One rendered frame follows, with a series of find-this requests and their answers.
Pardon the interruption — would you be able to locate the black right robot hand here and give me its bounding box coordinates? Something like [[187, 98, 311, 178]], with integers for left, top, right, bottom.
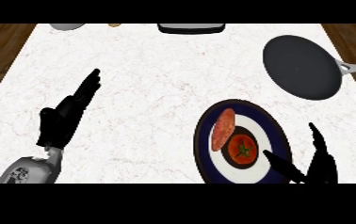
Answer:
[[261, 121, 339, 184]]

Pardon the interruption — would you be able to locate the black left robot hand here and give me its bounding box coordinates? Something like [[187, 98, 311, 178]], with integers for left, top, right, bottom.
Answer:
[[35, 68, 103, 151]]

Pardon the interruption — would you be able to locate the blue and white plate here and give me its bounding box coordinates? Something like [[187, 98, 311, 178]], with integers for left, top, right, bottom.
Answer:
[[191, 98, 295, 184]]

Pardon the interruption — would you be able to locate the red tomato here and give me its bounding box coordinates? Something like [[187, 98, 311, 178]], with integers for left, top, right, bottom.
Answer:
[[225, 133, 258, 166]]

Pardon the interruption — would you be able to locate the dark grey frying pan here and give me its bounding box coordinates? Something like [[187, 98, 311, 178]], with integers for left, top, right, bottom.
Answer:
[[261, 34, 356, 102]]

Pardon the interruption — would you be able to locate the reddish brown oblong food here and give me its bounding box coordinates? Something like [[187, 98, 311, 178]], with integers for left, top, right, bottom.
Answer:
[[209, 107, 236, 152]]

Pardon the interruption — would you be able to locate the grey round bowl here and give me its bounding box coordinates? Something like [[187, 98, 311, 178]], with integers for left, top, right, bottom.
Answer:
[[48, 23, 85, 32]]

